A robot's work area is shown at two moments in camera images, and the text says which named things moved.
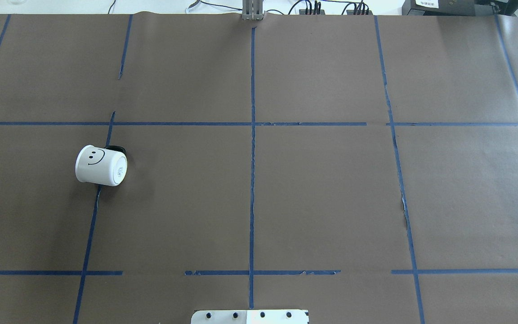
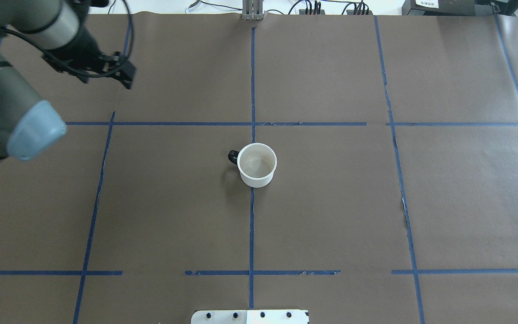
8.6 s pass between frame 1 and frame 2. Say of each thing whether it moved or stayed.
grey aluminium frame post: stayed
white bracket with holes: stayed
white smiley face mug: moved
